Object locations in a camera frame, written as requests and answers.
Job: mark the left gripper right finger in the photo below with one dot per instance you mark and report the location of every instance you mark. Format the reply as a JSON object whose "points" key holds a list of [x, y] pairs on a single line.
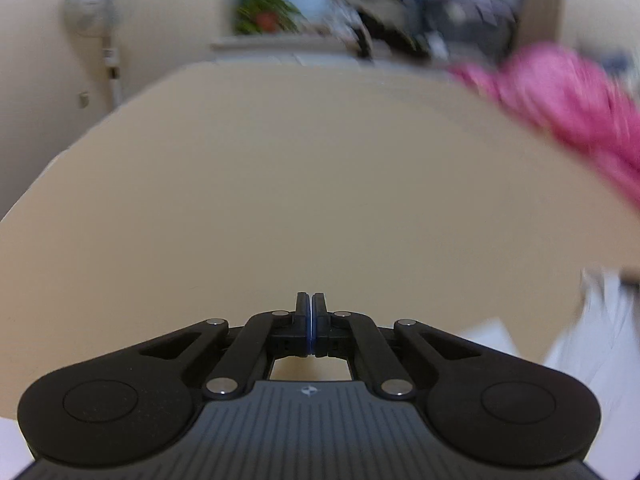
{"points": [[496, 409]]}

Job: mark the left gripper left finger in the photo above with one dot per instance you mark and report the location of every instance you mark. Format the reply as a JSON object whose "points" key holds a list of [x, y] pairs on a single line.
{"points": [[133, 403]]}

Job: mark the white t-shirt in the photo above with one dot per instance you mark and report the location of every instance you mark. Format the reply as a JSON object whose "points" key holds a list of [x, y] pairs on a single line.
{"points": [[598, 344]]}

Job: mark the pile of dark clothes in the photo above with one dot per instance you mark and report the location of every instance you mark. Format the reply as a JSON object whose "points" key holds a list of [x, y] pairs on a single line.
{"points": [[395, 22]]}

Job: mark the pink quilt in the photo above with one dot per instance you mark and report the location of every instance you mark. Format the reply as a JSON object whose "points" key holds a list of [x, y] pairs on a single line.
{"points": [[559, 92]]}

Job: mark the clear plastic storage bin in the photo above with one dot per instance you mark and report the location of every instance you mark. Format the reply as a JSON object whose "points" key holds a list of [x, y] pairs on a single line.
{"points": [[485, 25]]}

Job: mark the white standing fan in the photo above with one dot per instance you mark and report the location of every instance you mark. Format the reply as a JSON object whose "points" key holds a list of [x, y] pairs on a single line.
{"points": [[101, 19]]}

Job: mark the potted green plant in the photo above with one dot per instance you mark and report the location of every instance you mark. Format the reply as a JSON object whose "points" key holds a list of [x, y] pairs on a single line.
{"points": [[266, 17]]}

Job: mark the wooden wardrobe panel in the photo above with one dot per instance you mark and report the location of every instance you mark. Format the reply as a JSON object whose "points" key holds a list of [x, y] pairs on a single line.
{"points": [[539, 22]]}

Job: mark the white wall socket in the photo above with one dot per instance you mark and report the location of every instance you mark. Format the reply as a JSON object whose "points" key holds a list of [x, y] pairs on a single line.
{"points": [[83, 99]]}

